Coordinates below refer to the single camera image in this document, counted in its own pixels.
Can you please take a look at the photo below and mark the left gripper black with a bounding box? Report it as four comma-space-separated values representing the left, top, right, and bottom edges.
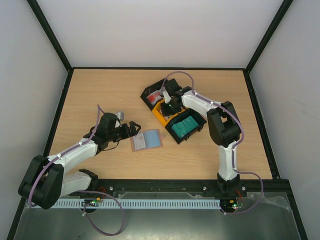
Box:
107, 121, 141, 142

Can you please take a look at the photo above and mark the white blossom card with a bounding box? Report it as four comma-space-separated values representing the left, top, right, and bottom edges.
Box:
132, 132, 146, 150

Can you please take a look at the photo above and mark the pink card holder wallet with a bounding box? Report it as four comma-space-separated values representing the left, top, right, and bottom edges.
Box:
130, 129, 163, 152

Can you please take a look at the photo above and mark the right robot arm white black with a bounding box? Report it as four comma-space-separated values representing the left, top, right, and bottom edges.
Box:
160, 86, 244, 196

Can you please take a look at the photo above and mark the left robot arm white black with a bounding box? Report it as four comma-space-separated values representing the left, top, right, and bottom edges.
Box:
18, 112, 141, 210

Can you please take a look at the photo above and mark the red white card stack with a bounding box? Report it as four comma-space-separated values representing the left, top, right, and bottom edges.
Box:
147, 90, 163, 106

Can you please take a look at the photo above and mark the black bin with red cards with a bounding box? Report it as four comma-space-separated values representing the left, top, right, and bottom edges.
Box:
140, 79, 165, 111

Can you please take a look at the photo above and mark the green card stack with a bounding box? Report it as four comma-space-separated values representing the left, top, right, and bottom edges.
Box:
171, 116, 199, 138

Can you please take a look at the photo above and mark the black bin with green cards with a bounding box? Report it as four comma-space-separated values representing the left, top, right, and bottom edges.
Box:
165, 108, 207, 144

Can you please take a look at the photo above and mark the yellow plastic bin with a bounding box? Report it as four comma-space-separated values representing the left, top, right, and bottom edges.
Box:
152, 99, 186, 127

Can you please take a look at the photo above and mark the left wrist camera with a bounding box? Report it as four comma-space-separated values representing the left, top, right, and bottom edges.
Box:
115, 111, 125, 121

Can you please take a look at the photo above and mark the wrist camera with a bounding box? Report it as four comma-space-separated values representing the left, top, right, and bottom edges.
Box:
162, 78, 182, 104
115, 111, 125, 121

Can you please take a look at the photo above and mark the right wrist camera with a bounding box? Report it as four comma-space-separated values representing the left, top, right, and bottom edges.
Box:
162, 78, 182, 104

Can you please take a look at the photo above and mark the white slotted cable duct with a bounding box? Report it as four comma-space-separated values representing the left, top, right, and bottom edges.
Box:
53, 199, 221, 210

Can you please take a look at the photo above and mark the black enclosure frame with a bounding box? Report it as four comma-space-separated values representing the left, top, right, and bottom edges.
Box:
4, 0, 308, 240

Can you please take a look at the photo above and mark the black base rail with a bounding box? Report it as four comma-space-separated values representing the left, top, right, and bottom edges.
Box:
68, 178, 291, 198

